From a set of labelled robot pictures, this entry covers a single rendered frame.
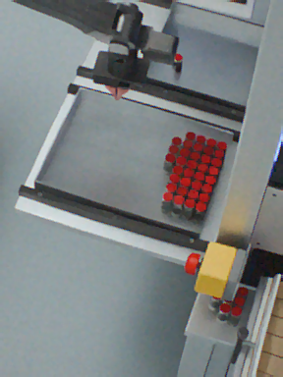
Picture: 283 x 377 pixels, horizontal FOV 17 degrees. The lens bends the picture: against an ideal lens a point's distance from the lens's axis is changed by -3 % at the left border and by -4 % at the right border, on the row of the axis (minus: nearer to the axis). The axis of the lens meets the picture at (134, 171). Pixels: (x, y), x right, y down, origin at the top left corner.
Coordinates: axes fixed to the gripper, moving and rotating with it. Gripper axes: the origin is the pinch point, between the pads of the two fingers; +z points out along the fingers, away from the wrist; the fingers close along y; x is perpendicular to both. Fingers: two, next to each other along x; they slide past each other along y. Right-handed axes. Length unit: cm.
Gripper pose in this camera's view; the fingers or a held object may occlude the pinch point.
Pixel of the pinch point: (117, 95)
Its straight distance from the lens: 187.3
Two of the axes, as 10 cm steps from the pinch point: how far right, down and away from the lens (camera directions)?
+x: 1.9, -8.1, 5.5
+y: 9.8, 2.0, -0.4
